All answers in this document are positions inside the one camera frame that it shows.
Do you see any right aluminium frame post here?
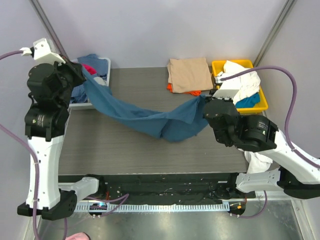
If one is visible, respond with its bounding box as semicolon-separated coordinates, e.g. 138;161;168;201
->
253;0;297;67

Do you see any blue checked shirt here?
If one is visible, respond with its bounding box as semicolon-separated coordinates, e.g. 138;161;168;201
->
70;54;111;104

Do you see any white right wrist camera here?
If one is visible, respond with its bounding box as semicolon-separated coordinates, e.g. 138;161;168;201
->
209;76;241;100

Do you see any slotted cable duct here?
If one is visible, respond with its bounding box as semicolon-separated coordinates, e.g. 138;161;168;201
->
74;202;230;213

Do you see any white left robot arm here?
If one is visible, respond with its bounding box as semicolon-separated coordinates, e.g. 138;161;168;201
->
17;60;107;221

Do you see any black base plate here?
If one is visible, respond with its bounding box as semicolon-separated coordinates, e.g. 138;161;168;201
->
58;172;257;205

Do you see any folded orange t-shirt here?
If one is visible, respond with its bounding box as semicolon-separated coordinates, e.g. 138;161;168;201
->
166;83;202;97

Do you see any white printed t-shirt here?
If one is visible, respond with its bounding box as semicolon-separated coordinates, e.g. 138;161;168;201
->
244;151;273;174

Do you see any aluminium frame post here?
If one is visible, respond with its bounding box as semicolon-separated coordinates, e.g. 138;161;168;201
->
253;0;297;67
29;0;68;64

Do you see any grey plastic bin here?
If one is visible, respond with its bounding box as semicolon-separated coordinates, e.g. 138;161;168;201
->
69;54;111;110

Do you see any teal garment in tray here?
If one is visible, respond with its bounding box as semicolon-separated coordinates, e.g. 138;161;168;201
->
235;93;260;109

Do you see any dark blue t-shirt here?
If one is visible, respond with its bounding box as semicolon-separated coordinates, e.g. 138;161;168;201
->
82;68;208;142

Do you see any left aluminium frame post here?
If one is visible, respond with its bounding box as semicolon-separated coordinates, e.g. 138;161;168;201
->
29;0;68;64

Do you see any white t-shirt in tray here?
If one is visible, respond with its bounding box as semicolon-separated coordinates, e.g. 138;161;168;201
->
217;60;261;105

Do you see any pink red garment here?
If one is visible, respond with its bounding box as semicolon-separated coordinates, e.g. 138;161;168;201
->
82;63;97;75

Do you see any grey garment in bin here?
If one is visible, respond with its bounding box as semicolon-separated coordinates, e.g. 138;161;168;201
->
93;76;108;86

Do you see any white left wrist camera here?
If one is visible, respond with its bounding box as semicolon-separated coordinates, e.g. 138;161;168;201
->
20;38;66;65

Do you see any folded beige t-shirt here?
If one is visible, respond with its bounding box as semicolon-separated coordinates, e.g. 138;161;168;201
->
167;57;213;94

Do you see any pink object at bottom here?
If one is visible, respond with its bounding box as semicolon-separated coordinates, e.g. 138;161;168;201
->
65;232;90;240

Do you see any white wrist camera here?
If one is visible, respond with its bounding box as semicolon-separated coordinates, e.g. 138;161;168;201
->
20;38;66;65
209;76;241;100

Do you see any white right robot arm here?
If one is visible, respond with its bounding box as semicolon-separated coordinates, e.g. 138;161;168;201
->
203;96;320;200

